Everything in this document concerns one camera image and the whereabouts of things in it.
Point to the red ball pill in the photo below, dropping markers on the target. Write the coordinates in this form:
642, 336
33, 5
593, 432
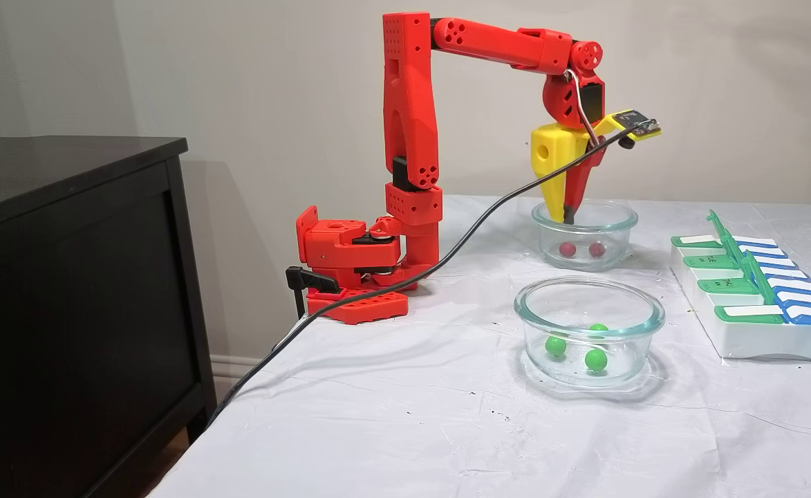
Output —
567, 249
597, 250

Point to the weekly pill organizer box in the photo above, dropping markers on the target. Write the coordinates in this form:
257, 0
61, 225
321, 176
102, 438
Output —
751, 339

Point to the small clear glass bowl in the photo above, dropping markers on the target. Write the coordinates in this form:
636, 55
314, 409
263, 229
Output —
619, 221

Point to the green ball pill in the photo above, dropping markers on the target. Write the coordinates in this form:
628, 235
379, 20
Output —
598, 328
595, 360
555, 346

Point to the large clear glass bowl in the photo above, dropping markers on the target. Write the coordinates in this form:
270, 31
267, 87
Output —
640, 346

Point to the black table clamp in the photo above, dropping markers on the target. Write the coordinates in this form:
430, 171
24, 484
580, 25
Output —
308, 279

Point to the white tablecloth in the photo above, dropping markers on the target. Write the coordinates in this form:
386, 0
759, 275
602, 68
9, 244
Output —
412, 415

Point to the black wooden cabinet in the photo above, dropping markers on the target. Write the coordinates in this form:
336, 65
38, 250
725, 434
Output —
66, 311

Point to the camera board on yellow mount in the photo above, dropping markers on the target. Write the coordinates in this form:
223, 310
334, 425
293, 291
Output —
637, 126

